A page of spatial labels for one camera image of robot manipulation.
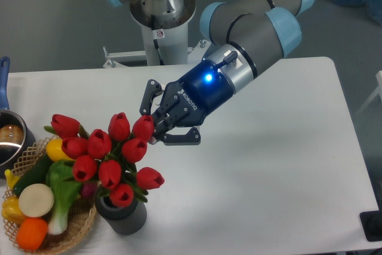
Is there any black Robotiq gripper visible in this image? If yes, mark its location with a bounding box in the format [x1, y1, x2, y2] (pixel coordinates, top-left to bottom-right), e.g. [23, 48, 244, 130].
[139, 60, 233, 145]

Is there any red tulip bouquet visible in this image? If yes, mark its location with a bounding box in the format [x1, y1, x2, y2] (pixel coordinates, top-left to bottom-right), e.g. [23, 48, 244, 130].
[45, 112, 165, 207]

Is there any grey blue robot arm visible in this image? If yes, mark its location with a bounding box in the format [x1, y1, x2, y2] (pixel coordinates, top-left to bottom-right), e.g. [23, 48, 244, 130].
[109, 0, 315, 145]

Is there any dark grey ribbed vase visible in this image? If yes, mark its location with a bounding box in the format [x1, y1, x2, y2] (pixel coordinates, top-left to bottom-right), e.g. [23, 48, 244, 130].
[95, 197, 147, 235]

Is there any purple red onion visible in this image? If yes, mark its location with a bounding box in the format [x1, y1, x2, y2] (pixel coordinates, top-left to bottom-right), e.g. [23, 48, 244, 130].
[79, 182, 98, 199]

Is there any yellow squash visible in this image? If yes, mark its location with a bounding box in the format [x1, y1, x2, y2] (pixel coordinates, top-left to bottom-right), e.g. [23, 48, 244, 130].
[46, 139, 73, 162]

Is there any green bok choy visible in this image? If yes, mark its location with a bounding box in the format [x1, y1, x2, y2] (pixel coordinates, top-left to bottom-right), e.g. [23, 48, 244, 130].
[45, 160, 82, 235]

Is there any woven wicker basket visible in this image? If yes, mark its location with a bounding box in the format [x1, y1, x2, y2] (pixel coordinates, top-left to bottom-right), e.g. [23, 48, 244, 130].
[1, 136, 97, 254]

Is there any dark green cucumber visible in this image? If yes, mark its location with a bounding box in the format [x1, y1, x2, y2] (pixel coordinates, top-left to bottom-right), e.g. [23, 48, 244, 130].
[13, 153, 53, 196]

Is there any white round radish slice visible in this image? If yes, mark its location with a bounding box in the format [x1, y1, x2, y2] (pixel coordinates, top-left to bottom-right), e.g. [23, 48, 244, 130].
[19, 183, 54, 217]

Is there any yellow banana tip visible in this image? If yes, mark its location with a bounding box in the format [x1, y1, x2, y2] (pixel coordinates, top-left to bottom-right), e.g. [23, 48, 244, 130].
[4, 169, 20, 190]

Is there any orange fruit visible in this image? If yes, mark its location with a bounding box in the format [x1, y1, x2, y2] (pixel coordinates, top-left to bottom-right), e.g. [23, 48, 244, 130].
[16, 218, 48, 251]

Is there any yellow bell pepper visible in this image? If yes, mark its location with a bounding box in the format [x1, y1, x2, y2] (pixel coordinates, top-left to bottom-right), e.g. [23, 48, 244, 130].
[2, 195, 28, 225]

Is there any white furniture piece right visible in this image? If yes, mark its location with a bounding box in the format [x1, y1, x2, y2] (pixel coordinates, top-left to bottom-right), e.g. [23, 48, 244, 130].
[359, 71, 382, 112]

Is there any black device at table edge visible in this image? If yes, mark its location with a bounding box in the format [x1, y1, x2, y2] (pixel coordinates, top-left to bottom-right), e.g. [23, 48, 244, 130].
[359, 210, 381, 242]

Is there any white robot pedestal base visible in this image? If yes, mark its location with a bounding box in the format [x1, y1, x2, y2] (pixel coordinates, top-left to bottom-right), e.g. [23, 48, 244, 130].
[102, 0, 215, 69]

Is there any blue handled steel saucepan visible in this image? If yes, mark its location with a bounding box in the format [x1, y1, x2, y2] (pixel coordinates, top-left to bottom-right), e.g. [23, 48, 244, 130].
[1, 56, 35, 179]

